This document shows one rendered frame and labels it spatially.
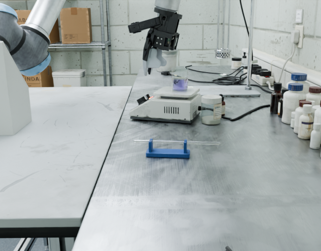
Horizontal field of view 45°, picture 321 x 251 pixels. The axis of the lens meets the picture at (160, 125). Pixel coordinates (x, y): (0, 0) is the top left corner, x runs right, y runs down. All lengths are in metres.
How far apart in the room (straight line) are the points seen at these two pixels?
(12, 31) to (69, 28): 2.06
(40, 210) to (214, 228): 0.29
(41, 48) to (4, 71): 0.29
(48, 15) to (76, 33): 1.91
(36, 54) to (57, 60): 2.41
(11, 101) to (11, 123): 0.06
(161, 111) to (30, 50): 0.47
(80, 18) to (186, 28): 0.96
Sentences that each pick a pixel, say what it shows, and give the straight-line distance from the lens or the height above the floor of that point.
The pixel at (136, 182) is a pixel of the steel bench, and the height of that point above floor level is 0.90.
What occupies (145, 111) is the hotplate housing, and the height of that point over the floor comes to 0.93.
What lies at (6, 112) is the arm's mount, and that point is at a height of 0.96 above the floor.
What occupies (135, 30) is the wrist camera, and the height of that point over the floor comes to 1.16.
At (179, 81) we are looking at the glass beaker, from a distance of 1.17.
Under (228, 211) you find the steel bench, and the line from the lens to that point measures 0.66.
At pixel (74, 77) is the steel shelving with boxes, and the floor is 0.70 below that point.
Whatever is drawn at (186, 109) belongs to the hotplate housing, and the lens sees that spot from 1.14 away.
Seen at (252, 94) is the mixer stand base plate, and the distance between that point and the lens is 1.56.
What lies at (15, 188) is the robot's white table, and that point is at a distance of 0.80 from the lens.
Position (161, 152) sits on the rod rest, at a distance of 0.89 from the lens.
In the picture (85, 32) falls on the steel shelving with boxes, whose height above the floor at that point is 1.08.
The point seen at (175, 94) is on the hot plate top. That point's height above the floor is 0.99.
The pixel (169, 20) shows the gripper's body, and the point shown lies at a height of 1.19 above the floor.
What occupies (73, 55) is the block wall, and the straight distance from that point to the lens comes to 3.71.
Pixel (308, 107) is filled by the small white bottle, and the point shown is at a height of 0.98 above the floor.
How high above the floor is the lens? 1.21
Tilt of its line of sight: 16 degrees down
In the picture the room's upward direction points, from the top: 1 degrees counter-clockwise
